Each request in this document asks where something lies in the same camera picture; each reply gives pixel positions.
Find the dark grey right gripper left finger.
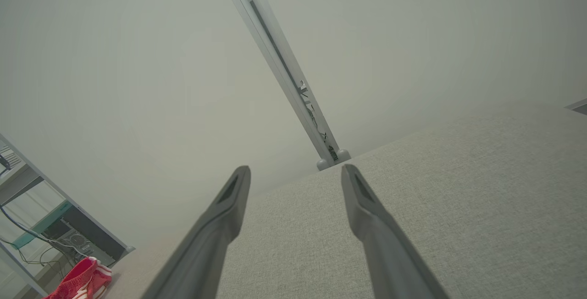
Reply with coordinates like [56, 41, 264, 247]
[141, 166, 251, 299]

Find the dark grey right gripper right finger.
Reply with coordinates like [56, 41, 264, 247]
[341, 164, 451, 299]

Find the red Bulls basketball jersey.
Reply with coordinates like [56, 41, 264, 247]
[44, 256, 113, 299]

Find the black computer tower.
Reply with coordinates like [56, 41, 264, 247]
[44, 219, 116, 267]

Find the grey metal desk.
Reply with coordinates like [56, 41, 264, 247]
[0, 133, 136, 299]

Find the teal cable tray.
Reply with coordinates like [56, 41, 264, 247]
[11, 200, 74, 249]

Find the black cable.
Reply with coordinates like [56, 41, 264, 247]
[0, 205, 88, 259]

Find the grey metal partition post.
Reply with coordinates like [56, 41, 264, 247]
[215, 0, 352, 172]

